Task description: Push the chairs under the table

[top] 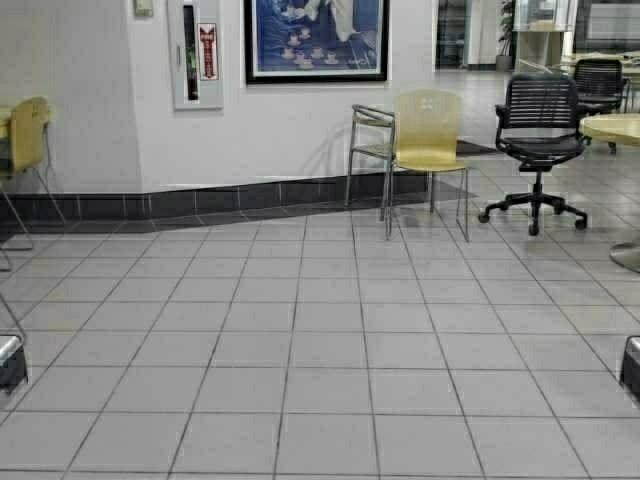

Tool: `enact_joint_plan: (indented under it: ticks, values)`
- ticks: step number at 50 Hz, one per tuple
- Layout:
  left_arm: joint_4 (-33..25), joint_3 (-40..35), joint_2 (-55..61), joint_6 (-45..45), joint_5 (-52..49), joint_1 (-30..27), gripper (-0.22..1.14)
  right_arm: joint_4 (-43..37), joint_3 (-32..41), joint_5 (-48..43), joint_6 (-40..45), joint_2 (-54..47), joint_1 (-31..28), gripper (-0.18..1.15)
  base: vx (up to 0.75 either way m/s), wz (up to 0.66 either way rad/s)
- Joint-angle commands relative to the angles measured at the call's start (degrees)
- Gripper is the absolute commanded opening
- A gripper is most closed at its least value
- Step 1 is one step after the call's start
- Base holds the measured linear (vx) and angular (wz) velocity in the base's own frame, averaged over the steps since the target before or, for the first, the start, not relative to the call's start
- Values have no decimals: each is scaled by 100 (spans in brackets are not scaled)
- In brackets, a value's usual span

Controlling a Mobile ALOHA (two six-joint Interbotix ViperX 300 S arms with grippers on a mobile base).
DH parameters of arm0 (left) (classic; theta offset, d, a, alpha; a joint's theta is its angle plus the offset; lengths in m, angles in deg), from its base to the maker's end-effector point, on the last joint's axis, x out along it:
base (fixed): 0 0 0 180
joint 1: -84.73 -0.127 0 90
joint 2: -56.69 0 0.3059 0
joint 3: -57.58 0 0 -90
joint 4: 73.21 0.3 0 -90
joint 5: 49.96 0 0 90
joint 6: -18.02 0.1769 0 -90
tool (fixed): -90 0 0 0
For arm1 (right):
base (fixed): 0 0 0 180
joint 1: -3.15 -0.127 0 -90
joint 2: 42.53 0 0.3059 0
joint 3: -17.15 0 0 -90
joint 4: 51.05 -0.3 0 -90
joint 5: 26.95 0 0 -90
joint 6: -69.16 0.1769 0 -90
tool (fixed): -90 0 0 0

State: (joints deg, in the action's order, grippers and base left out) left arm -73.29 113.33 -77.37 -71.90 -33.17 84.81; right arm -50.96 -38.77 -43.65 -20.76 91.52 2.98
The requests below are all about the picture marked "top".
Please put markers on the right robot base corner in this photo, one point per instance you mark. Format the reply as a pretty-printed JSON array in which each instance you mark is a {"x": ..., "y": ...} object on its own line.
[{"x": 630, "y": 369}]

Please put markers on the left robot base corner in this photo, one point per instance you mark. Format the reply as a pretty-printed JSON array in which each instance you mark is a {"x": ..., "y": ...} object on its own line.
[{"x": 13, "y": 363}]

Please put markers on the grey metal armchair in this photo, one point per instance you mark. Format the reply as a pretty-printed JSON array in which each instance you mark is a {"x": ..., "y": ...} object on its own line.
[{"x": 371, "y": 117}]

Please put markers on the framed blue poster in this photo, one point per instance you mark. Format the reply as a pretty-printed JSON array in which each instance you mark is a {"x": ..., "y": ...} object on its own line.
[{"x": 314, "y": 41}]

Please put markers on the black mesh office chair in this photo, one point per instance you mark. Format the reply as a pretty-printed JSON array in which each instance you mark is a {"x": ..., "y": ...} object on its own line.
[{"x": 538, "y": 125}]

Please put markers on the potted plant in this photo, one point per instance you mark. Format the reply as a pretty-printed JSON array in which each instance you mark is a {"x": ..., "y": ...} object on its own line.
[{"x": 504, "y": 58}]

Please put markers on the round light wood table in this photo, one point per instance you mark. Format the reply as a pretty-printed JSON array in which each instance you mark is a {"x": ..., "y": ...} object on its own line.
[{"x": 620, "y": 129}]

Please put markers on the yellow wood chair by wall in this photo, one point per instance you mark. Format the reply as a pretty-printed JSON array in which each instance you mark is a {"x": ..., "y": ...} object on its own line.
[{"x": 425, "y": 129}]

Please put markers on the fire extinguisher wall cabinet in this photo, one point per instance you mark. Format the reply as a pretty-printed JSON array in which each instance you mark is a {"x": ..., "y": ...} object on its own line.
[{"x": 195, "y": 54}]

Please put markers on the wall thermostat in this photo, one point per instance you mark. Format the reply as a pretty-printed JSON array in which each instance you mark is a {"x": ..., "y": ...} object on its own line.
[{"x": 143, "y": 8}]

